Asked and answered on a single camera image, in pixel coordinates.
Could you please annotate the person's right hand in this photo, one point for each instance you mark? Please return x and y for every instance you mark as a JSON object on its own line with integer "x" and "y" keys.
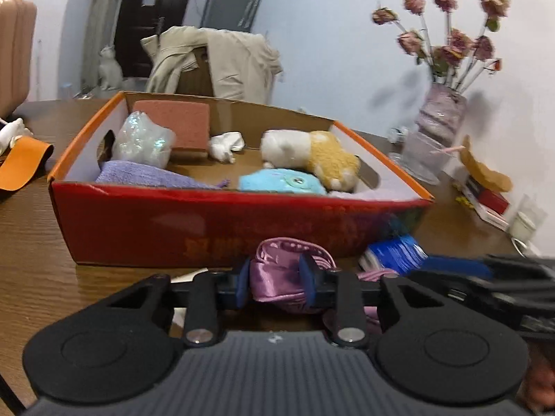
{"x": 540, "y": 381}

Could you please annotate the bunch of dried roses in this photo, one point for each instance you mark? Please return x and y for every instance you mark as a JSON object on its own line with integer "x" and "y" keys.
{"x": 451, "y": 47}

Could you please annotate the white cat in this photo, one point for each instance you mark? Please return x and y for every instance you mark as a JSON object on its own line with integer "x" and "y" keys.
{"x": 108, "y": 71}

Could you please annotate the clear iridescent plastic bag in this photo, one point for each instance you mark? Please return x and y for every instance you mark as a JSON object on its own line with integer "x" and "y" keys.
{"x": 143, "y": 143}

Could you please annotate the clear plastic cup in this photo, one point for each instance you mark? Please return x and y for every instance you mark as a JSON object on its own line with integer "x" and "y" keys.
{"x": 422, "y": 156}

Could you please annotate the pink textured vase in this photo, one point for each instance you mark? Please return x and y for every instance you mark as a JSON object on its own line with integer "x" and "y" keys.
{"x": 442, "y": 108}

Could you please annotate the orange ruffled paper item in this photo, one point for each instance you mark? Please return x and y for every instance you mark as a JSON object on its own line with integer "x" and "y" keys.
{"x": 490, "y": 177}

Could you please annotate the dark brown entrance door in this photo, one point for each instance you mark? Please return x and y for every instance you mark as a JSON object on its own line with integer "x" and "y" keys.
{"x": 134, "y": 30}

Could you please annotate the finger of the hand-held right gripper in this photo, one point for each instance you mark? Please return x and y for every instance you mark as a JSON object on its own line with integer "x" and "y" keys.
{"x": 520, "y": 263}
{"x": 455, "y": 266}

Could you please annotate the small red box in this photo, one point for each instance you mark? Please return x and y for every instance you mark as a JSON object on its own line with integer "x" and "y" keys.
{"x": 494, "y": 201}

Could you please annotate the red cardboard box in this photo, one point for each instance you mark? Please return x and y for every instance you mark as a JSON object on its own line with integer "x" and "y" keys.
{"x": 173, "y": 225}

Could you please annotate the pink hard suitcase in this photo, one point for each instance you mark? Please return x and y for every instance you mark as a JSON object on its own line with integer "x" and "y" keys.
{"x": 15, "y": 52}

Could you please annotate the beige coat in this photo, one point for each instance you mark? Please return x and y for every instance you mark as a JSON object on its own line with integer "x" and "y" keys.
{"x": 234, "y": 65}

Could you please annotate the small white plastic item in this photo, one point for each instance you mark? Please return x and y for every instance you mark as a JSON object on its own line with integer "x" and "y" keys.
{"x": 11, "y": 132}

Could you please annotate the small yellow scraps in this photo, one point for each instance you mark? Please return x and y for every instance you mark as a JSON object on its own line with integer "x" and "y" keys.
{"x": 464, "y": 201}

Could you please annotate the blue plush toy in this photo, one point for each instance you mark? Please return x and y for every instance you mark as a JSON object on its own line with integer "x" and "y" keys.
{"x": 277, "y": 182}

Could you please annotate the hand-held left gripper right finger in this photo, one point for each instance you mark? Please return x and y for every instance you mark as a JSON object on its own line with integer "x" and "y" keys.
{"x": 308, "y": 284}

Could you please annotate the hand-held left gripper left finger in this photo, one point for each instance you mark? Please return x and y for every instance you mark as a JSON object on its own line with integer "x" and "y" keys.
{"x": 243, "y": 284}

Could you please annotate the orange layered sponge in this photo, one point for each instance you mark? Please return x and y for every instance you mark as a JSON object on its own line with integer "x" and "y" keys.
{"x": 173, "y": 123}

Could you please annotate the white and yellow plush toy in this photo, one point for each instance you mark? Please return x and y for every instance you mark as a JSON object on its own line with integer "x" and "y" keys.
{"x": 321, "y": 156}

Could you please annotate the pink satin pouch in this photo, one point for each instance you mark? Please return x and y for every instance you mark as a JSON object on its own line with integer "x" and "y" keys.
{"x": 277, "y": 277}

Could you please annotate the purple towel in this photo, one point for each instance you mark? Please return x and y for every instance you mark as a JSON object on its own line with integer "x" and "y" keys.
{"x": 138, "y": 174}

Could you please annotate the red and white small boxes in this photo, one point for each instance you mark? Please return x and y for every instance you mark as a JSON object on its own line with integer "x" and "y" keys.
{"x": 490, "y": 221}

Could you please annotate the blue and white packet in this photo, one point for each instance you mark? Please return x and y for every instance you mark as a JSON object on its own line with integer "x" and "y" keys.
{"x": 394, "y": 253}

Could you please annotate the orange leather piece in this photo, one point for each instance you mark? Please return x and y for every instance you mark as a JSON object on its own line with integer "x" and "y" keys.
{"x": 26, "y": 160}

